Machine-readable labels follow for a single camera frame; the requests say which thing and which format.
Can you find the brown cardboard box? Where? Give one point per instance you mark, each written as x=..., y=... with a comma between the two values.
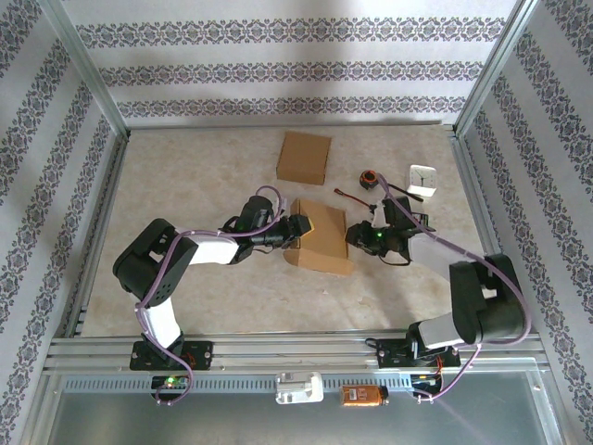
x=324, y=245
x=303, y=155

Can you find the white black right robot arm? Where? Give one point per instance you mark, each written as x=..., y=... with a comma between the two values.
x=486, y=301

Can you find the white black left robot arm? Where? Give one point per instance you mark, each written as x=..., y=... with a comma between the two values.
x=153, y=269

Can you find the orange black tape measure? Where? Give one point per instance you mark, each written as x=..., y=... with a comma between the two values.
x=369, y=179

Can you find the white square alarm clock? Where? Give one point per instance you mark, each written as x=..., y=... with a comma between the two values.
x=422, y=181

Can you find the small black controller board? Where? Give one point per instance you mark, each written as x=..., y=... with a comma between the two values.
x=424, y=379
x=169, y=382

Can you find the orange battery pack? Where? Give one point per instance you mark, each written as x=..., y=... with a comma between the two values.
x=363, y=396

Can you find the grey metal tray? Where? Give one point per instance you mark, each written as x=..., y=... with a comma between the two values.
x=278, y=426

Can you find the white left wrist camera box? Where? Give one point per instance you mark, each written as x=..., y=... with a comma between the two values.
x=282, y=205

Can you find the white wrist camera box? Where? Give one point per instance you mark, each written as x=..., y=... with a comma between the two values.
x=381, y=214
x=282, y=205

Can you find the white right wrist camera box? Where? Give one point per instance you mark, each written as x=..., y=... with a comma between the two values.
x=381, y=214

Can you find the aluminium side rail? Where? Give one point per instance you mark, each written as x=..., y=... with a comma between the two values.
x=107, y=194
x=476, y=194

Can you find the aluminium back rail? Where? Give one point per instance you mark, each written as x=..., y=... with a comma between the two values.
x=324, y=123

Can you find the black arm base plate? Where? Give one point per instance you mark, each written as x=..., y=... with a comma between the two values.
x=389, y=354
x=204, y=354

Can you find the aluminium mounting rail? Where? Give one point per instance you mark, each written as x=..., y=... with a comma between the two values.
x=301, y=347

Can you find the white plastic bracket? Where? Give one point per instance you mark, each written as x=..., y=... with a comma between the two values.
x=299, y=388

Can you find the aluminium frame post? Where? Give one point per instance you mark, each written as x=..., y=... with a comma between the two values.
x=86, y=69
x=495, y=69

